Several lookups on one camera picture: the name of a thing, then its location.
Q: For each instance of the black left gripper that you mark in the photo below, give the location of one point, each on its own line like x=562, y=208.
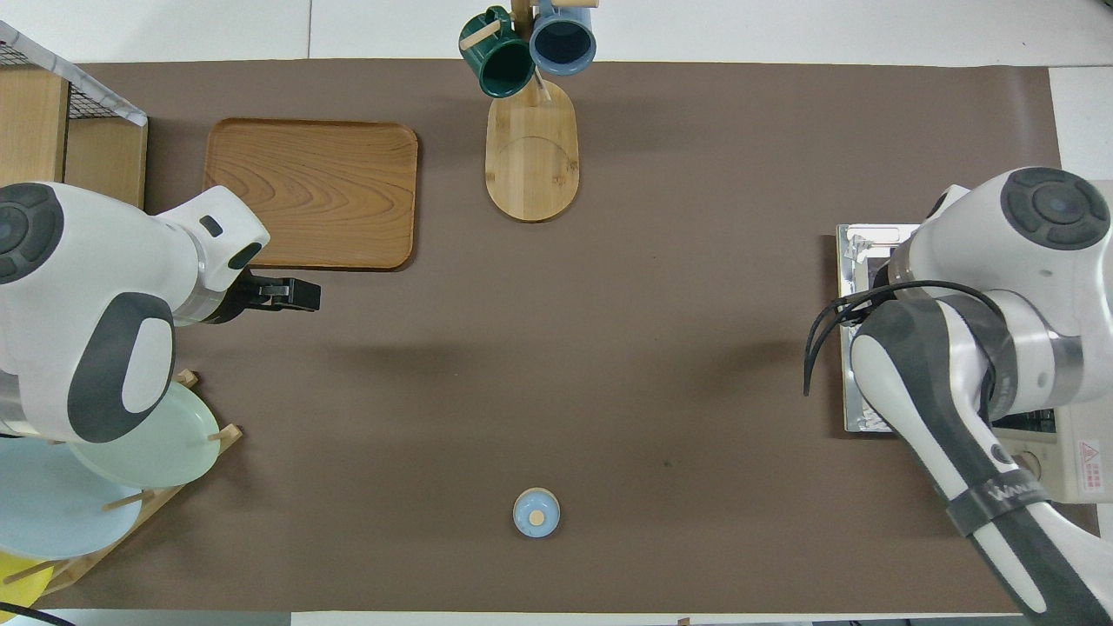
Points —
x=248, y=297

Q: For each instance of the toaster oven glass door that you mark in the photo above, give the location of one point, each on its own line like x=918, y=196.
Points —
x=861, y=252

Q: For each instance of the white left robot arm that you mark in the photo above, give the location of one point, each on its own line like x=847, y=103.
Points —
x=87, y=287

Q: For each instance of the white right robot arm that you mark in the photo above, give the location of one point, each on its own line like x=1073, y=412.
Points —
x=956, y=261

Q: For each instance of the beige toaster oven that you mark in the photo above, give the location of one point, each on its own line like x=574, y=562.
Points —
x=1087, y=482

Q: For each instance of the brown wooden tray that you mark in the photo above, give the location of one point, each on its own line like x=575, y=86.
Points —
x=330, y=191

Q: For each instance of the light green plate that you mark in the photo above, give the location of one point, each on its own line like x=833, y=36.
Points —
x=174, y=448

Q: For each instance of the wooden plate rack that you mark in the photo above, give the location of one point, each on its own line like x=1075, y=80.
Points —
x=165, y=500

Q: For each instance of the wooden mug tree stand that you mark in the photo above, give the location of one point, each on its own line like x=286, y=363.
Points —
x=532, y=165

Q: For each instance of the dark green mug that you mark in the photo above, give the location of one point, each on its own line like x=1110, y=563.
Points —
x=500, y=65

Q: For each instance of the small blue jar cork lid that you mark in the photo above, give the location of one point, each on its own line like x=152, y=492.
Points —
x=536, y=513

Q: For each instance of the light blue plate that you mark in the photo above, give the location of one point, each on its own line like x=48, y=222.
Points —
x=61, y=513

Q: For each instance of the brown table mat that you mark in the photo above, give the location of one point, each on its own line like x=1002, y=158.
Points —
x=652, y=348

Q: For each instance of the blue grey mug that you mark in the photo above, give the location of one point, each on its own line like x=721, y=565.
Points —
x=563, y=39

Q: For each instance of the yellow plate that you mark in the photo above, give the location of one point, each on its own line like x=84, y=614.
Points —
x=17, y=582

